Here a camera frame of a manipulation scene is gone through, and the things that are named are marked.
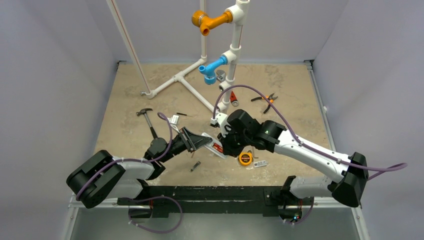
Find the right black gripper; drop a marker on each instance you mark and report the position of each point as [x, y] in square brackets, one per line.
[226, 145]

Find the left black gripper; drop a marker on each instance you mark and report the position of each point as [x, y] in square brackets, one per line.
[193, 141]

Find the white remote control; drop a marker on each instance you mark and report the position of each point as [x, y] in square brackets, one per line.
[210, 144]

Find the red battery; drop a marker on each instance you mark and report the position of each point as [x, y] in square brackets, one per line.
[218, 147]

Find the remote battery cover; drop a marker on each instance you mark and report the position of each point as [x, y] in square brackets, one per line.
[261, 163]

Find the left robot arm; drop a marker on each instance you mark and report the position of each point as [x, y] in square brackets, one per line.
[104, 176]

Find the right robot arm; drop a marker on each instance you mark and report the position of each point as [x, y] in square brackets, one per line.
[345, 176]

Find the yellow tape measure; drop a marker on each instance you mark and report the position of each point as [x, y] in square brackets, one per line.
[246, 158]

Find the silver battery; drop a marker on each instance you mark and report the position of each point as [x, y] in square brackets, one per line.
[196, 165]

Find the black screwdriver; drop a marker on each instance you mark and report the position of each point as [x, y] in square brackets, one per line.
[183, 114]

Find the red adjustable wrench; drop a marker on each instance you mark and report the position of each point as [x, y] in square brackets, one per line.
[233, 99]

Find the black hammer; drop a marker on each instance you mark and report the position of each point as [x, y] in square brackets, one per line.
[144, 112]

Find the silver pipe clamp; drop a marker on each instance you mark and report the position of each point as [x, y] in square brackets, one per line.
[220, 75]

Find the blue pipe fitting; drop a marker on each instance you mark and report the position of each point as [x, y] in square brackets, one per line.
[208, 71]

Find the black base bar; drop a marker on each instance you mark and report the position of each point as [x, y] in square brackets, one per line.
[268, 201]

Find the orange pipe fitting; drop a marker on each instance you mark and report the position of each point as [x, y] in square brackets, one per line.
[205, 23]

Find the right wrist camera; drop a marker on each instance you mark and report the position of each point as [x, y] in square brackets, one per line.
[221, 121]

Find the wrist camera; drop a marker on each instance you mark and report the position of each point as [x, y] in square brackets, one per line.
[174, 122]
[221, 121]

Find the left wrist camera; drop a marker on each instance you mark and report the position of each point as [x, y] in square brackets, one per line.
[174, 122]

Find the red handled cutter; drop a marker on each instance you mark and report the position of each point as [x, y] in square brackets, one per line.
[268, 107]

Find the orange handled pliers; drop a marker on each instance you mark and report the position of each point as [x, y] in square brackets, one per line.
[270, 97]

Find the white PVC pipe frame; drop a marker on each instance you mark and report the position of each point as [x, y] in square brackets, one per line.
[235, 15]

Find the aluminium frame rail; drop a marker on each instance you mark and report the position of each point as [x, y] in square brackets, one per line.
[323, 219]

